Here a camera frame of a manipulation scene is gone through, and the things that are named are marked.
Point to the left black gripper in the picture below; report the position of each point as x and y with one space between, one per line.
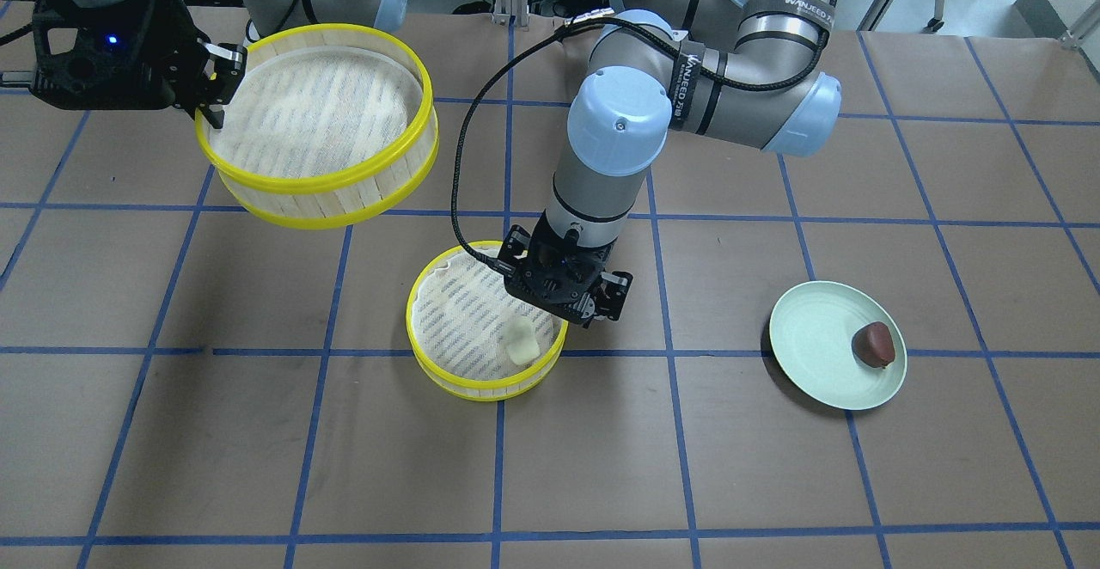
612 288

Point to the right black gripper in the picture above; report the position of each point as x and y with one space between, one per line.
166 46

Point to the white bun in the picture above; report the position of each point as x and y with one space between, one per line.
520 341

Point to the yellow bamboo steamer layer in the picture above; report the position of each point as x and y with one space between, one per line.
455 317
331 125

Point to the brown bun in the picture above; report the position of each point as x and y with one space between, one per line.
873 345

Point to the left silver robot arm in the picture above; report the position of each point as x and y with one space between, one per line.
739 71

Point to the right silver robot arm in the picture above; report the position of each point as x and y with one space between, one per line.
127 55

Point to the light green plate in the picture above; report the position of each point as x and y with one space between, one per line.
810 329

